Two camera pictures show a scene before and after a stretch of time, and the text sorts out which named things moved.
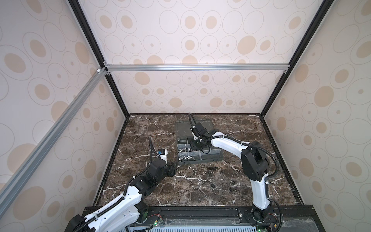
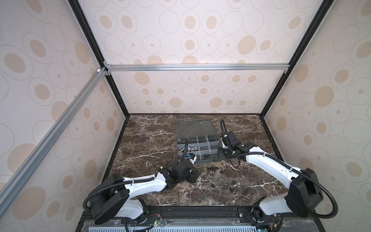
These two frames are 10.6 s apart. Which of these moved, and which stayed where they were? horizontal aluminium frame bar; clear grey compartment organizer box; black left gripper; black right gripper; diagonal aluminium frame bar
Moved: black left gripper; black right gripper
Stayed: clear grey compartment organizer box; diagonal aluminium frame bar; horizontal aluminium frame bar
